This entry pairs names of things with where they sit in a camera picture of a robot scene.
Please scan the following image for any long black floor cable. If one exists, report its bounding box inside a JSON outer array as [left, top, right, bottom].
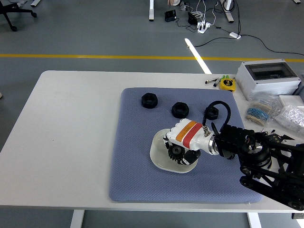
[[187, 34, 304, 57]]

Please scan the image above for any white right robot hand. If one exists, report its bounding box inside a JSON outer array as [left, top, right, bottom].
[[163, 118, 213, 167]]

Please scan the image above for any white charging cable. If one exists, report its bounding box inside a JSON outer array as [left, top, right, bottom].
[[196, 0, 220, 26]]

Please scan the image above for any black office chair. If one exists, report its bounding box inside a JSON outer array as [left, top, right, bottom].
[[0, 0, 38, 32]]

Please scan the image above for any large black gear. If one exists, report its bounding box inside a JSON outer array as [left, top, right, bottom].
[[168, 144, 188, 162]]

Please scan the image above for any white desk leg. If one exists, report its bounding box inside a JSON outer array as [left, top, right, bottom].
[[148, 0, 156, 22], [219, 0, 236, 24]]

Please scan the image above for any black charger block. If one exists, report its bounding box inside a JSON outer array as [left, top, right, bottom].
[[187, 11, 199, 25]]

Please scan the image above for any white table leg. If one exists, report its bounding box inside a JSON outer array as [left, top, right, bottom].
[[70, 209, 85, 228], [247, 212, 262, 228]]

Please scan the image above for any large black hex nut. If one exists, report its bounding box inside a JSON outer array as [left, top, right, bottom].
[[171, 102, 190, 119], [141, 93, 158, 109]]

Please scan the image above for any small black hex nut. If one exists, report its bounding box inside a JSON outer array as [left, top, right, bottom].
[[204, 106, 219, 121]]

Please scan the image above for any white square dish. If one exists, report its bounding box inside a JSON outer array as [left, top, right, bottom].
[[149, 128, 200, 174]]

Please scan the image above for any grey electrical enclosure box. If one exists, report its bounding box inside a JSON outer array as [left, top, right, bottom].
[[236, 59, 302, 102]]

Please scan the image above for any yellow tape measure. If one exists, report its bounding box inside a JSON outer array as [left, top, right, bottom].
[[218, 78, 236, 92]]

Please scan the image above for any flat white box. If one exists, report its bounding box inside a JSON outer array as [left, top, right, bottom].
[[278, 94, 304, 110]]

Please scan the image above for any bubble wrap bag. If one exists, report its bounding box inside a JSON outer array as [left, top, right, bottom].
[[276, 103, 304, 133]]

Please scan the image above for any black power adapter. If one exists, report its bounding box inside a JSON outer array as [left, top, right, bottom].
[[164, 9, 177, 22]]

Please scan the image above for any clear bag of resistor strips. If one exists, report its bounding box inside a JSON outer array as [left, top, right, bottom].
[[244, 96, 283, 126]]

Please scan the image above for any white power strip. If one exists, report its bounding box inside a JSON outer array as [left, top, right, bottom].
[[197, 21, 211, 34]]

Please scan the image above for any blue-grey quilted mat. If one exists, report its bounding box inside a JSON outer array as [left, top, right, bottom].
[[108, 87, 264, 203]]

